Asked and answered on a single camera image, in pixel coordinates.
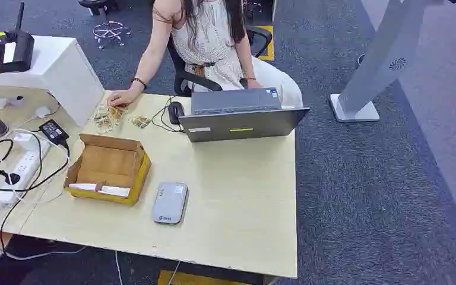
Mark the person's right hand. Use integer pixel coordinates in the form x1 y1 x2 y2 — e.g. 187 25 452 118
107 89 139 107

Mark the gold patterned card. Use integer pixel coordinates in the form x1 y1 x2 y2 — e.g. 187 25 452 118
109 104 129 119
129 115 153 129
93 107 114 135

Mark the grey laptop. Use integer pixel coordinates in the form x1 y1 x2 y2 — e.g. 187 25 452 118
178 87 311 143

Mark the black computer mouse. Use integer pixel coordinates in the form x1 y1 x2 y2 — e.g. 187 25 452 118
167 101 185 125

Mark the person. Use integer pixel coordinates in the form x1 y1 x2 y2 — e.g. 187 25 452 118
107 0 303 109

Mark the open cardboard box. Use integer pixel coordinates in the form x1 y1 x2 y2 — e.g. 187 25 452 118
63 133 152 207

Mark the black office chair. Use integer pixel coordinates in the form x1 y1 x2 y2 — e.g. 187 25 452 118
167 25 273 97

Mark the chrome base stool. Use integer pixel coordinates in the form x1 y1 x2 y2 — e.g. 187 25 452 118
77 0 132 50

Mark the black power adapter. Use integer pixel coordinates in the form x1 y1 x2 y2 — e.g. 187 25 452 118
39 119 70 145

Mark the white card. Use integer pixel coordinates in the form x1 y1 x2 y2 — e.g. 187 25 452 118
68 183 131 198

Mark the black router with antennas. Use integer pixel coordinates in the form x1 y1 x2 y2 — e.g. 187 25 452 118
0 2 35 80

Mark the white power strip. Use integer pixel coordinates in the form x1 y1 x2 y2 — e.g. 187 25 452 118
0 134 52 205

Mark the silver floor stand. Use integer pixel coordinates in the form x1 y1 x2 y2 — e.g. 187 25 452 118
329 0 456 123

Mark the yellow box under desk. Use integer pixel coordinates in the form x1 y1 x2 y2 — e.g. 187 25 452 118
157 270 252 285

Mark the black mouse cable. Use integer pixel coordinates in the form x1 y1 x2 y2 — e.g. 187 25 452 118
151 96 184 134

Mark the black power cable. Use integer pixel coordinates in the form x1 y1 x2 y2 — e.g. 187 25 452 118
0 131 71 252

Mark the thin white hanging cable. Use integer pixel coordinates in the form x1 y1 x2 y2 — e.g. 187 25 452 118
167 261 182 285
115 251 124 285

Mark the white power cable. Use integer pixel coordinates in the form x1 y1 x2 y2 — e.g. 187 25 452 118
0 207 87 262

